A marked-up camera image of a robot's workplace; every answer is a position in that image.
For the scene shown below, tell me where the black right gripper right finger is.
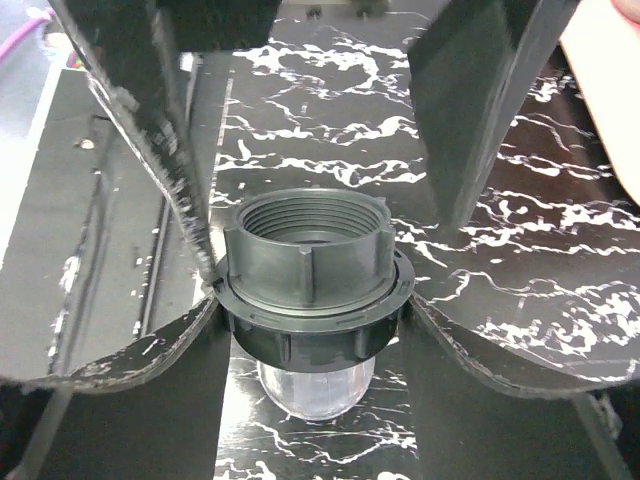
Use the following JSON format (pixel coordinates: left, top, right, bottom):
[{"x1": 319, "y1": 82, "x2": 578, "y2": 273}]
[{"x1": 399, "y1": 296, "x2": 639, "y2": 479}]

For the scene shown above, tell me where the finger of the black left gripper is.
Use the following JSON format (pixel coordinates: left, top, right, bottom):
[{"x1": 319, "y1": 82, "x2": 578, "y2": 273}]
[
  {"x1": 51, "y1": 1, "x2": 217, "y2": 286},
  {"x1": 407, "y1": 0, "x2": 578, "y2": 228}
]

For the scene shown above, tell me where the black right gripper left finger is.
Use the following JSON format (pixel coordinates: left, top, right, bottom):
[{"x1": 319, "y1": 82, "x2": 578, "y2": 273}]
[{"x1": 1, "y1": 297, "x2": 230, "y2": 479}]

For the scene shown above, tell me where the dark grey threaded nut ring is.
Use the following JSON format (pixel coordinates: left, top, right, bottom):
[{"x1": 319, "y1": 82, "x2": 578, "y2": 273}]
[{"x1": 212, "y1": 254, "x2": 417, "y2": 372}]

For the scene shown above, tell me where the grey threaded adapter fitting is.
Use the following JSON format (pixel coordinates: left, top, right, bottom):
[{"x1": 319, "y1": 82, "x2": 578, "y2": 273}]
[{"x1": 217, "y1": 188, "x2": 396, "y2": 315}]

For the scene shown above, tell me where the pink three-tier shelf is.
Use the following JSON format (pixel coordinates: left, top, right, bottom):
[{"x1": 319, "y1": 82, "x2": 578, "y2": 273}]
[{"x1": 560, "y1": 1, "x2": 639, "y2": 202}]

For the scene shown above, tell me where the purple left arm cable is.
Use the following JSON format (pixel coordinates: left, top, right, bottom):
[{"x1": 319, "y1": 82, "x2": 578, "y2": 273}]
[{"x1": 0, "y1": 7, "x2": 54, "y2": 66}]

